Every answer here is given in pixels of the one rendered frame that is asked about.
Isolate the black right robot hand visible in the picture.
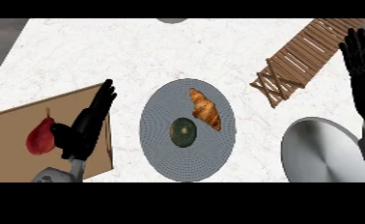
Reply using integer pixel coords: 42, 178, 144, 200
338, 27, 365, 120

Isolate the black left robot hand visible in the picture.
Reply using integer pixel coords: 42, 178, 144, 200
48, 78, 118, 162

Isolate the brown wooden tiered shelf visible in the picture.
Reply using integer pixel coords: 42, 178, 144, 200
249, 18, 365, 109

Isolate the grey round placemat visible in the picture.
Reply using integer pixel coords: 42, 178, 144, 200
138, 78, 237, 182

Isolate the brown wooden cutting board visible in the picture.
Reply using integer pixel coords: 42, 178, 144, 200
0, 82, 115, 183

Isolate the red pear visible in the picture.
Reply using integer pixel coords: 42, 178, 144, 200
23, 107, 57, 156

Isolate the golden brown croissant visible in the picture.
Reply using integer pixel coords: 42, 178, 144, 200
187, 87, 223, 132

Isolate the silver round pan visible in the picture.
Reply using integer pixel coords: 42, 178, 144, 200
279, 116, 365, 183

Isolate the grey round object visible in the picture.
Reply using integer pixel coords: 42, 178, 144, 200
155, 18, 189, 25

